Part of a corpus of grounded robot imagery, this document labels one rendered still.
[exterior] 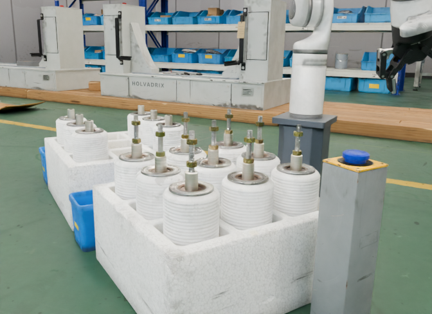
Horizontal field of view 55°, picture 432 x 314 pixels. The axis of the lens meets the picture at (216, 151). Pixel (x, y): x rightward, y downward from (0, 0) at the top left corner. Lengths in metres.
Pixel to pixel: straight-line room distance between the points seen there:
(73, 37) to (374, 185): 3.67
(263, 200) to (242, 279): 0.14
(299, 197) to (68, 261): 0.55
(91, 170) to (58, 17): 2.98
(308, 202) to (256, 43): 2.14
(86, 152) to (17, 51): 7.11
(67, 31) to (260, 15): 1.90
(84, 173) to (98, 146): 0.08
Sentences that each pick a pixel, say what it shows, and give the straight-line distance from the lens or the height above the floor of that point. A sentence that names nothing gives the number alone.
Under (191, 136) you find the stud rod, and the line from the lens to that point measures 0.68.
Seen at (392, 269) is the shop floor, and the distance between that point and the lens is 1.07.
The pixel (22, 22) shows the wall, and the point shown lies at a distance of 8.34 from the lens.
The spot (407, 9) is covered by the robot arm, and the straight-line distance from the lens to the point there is 0.89.
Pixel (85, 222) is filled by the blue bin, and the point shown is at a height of 0.08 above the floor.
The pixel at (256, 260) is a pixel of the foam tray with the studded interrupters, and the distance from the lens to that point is 0.74.
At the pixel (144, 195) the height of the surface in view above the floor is 0.22.
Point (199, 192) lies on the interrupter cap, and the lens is 0.68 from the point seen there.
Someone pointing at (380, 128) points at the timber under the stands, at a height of 0.05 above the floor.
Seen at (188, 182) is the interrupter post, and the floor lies 0.27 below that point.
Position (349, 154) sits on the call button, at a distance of 0.67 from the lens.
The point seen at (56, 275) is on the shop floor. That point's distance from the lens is 1.00.
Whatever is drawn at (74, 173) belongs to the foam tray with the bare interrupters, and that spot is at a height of 0.16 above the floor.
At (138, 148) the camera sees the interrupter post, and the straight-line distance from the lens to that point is 0.89.
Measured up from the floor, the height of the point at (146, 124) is 0.24.
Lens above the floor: 0.48
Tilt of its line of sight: 14 degrees down
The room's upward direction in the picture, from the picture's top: 1 degrees clockwise
